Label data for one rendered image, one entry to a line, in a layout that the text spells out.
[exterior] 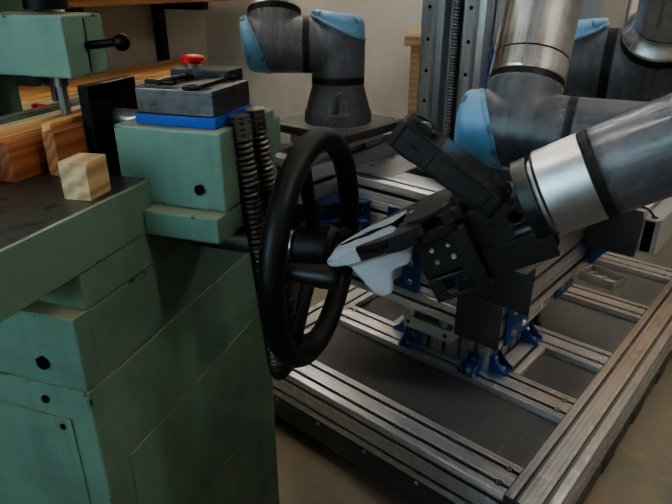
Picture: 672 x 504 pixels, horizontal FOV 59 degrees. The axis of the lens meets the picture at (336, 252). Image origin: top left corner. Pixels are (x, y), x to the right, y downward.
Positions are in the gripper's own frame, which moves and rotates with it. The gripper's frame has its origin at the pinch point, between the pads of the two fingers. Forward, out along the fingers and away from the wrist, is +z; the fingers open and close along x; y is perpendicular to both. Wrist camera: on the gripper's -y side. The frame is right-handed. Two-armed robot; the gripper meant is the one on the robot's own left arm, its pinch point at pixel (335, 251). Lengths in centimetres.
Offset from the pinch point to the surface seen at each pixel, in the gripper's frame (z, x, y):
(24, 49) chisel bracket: 27.2, 6.7, -35.3
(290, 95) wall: 159, 351, -32
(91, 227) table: 19.3, -7.0, -13.5
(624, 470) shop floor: -1, 77, 99
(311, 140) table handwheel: 0.0, 7.3, -10.5
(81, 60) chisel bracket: 22.5, 8.8, -31.2
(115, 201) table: 18.6, -2.9, -14.7
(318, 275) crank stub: 1.9, -2.1, 1.0
